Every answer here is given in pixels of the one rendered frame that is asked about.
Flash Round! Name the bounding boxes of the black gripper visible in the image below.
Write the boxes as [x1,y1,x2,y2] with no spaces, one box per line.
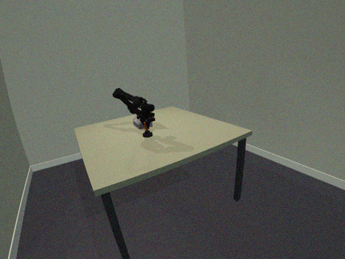
[137,110,155,128]

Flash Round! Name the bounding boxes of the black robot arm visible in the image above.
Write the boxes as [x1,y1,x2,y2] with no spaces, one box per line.
[112,88,154,117]

